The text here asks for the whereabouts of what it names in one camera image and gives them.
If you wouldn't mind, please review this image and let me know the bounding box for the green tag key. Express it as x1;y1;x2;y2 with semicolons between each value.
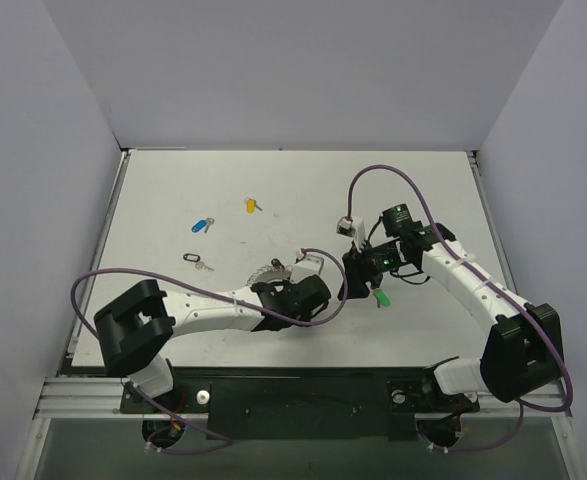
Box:
372;288;391;308

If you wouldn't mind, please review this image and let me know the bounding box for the metal disc with keyrings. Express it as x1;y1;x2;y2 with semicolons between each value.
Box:
246;265;292;286

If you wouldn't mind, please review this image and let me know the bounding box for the black tag key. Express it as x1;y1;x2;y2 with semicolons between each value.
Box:
182;253;213;271
271;258;284;270

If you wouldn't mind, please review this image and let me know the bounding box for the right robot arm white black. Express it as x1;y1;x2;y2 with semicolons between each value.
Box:
336;204;563;409

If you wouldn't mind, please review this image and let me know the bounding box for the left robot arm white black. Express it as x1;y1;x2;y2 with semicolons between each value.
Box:
94;275;331;412

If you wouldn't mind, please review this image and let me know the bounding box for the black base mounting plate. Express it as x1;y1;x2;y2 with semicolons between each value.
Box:
120;367;479;445

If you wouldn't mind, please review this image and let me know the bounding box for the yellow tag key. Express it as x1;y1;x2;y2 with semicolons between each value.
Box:
245;197;262;214

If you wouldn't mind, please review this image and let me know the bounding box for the blue tag key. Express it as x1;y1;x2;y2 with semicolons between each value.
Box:
191;217;215;233

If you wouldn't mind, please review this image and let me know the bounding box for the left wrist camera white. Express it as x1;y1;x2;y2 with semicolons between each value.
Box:
289;249;324;284

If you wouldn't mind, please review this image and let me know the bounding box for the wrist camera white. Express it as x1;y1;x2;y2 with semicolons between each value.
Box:
289;249;324;284
336;216;367;249

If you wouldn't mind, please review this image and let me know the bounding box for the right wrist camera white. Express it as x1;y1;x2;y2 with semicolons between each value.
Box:
336;216;367;249

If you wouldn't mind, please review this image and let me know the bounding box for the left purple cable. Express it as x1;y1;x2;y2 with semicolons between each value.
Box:
71;247;347;456

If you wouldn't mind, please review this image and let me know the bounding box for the purple cable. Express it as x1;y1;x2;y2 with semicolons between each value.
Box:
346;164;574;454
71;247;347;456

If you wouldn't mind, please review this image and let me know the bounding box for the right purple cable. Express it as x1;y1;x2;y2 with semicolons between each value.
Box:
346;164;574;454

